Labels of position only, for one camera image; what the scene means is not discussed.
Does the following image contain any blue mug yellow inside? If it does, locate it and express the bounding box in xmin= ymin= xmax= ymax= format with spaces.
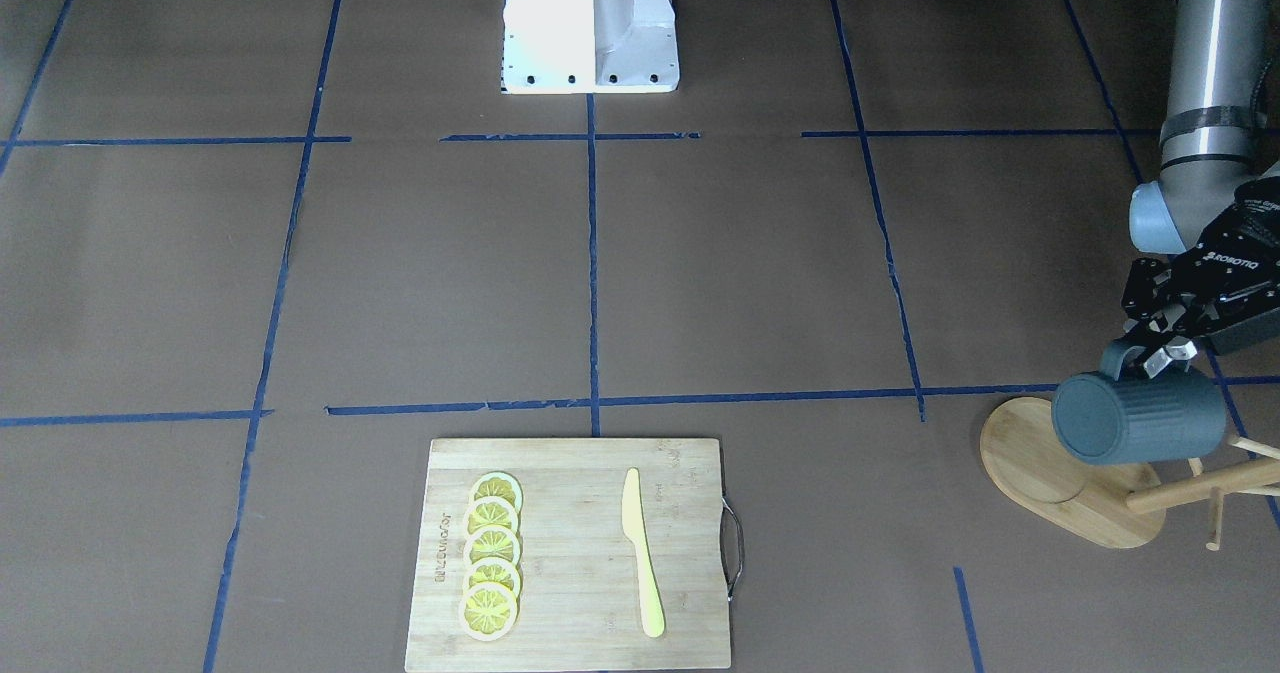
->
xmin=1050 ymin=339 xmax=1228 ymax=464

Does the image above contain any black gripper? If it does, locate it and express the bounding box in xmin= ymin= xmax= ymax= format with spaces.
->
xmin=1112 ymin=177 xmax=1279 ymax=380

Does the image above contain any lemon slice nearest robot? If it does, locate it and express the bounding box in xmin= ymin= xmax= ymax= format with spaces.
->
xmin=470 ymin=471 xmax=524 ymax=512

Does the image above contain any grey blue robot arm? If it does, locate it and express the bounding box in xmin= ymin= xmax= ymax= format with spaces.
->
xmin=1102 ymin=0 xmax=1277 ymax=380

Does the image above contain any wooden cup storage rack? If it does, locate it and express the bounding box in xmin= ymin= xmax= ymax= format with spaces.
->
xmin=979 ymin=398 xmax=1279 ymax=551

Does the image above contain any bamboo cutting board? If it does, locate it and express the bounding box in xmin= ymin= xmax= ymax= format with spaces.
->
xmin=404 ymin=438 xmax=732 ymax=672

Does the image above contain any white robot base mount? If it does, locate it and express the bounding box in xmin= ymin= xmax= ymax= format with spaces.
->
xmin=500 ymin=0 xmax=681 ymax=95

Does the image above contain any yellow plastic knife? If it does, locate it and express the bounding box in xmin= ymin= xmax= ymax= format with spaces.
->
xmin=621 ymin=467 xmax=666 ymax=638

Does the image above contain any middle lemon slice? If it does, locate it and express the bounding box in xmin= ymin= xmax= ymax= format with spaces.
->
xmin=463 ymin=525 xmax=522 ymax=566

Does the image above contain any lemon slice farthest from robot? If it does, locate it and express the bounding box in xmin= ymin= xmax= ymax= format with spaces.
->
xmin=460 ymin=582 xmax=520 ymax=642

